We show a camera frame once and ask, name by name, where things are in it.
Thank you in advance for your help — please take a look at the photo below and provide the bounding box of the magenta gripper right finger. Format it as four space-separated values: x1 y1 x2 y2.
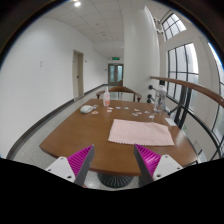
134 144 182 187

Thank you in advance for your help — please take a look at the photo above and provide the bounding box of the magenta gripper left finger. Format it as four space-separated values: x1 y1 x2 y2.
46 145 95 186

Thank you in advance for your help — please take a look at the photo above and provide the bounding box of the pink towel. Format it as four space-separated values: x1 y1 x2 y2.
108 119 174 146

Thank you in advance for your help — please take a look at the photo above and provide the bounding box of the black table base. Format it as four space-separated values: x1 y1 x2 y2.
98 174 133 188

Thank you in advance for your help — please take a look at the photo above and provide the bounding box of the brown wooden table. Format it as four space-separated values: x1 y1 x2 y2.
39 99 199 177

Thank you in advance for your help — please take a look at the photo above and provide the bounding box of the white cloth bundle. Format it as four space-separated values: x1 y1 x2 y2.
80 105 95 114

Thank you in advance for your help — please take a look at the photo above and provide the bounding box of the clear plastic water bottle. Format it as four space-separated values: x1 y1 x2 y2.
154 85 167 114

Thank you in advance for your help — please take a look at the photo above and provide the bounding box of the wooden handrail with black railing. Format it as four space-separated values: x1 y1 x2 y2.
151 76 224 160

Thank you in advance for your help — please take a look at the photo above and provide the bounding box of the pink-label pump bottle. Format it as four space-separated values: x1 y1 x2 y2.
103 87 110 106

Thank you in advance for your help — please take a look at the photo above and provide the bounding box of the wooden chair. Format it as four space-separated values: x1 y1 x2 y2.
96 86 142 102

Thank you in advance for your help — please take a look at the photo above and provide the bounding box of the double glass door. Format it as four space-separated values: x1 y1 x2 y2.
108 64 123 86

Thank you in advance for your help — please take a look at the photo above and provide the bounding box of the side door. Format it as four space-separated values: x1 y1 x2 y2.
72 51 83 98

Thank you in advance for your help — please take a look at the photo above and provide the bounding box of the green exit sign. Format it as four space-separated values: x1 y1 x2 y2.
112 57 120 61

